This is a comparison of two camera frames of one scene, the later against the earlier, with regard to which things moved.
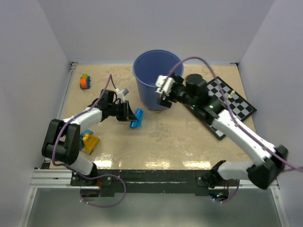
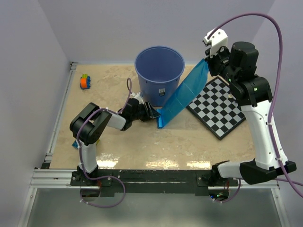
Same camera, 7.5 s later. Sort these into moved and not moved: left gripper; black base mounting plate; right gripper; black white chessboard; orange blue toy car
Moved: left gripper; right gripper
Not moved: orange blue toy car; black white chessboard; black base mounting plate
